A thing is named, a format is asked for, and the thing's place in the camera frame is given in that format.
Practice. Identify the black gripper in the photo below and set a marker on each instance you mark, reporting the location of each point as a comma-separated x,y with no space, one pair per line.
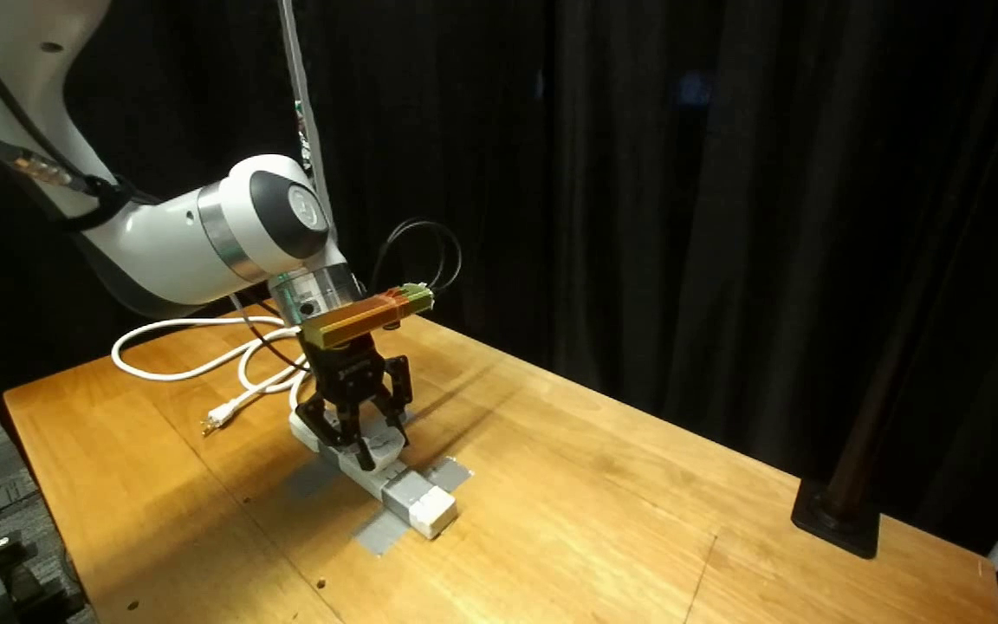
350,371

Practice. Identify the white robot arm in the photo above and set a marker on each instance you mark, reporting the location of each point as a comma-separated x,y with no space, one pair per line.
173,244

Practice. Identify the grey tape strip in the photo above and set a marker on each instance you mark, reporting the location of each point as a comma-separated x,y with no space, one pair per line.
314,478

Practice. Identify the black curtain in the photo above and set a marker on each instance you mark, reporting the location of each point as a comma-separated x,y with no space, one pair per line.
638,174

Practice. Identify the black stand with pole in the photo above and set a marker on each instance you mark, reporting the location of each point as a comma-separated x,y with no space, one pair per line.
832,520

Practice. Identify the olive wrist camera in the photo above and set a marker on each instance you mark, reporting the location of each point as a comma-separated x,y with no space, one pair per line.
366,313

